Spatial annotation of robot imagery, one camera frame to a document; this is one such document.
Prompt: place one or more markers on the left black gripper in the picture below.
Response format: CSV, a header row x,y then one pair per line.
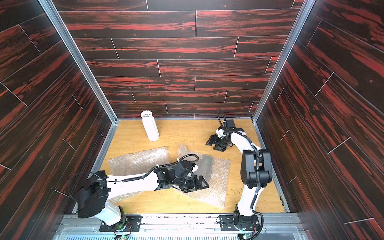
x,y
194,186

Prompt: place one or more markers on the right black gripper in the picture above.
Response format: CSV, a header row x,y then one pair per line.
x,y
219,142

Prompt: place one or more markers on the white ribbed vase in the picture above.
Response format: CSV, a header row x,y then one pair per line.
x,y
150,125

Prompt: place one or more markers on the clear glass vase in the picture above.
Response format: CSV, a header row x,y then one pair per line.
x,y
204,167

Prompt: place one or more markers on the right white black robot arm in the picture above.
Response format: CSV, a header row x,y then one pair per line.
x,y
256,173

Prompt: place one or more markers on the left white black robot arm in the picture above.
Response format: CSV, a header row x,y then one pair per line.
x,y
94,196

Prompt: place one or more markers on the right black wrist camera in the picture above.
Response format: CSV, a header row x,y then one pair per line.
x,y
229,125

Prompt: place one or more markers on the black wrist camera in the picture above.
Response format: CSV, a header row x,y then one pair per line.
x,y
183,168
229,125

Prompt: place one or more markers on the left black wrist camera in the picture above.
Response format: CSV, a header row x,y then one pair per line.
x,y
183,168

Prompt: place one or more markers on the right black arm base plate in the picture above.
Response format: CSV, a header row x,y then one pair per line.
x,y
238,223

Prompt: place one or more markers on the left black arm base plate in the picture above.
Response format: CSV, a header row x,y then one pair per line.
x,y
132,223

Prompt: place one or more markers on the aluminium front rail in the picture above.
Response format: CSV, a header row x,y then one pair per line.
x,y
277,226

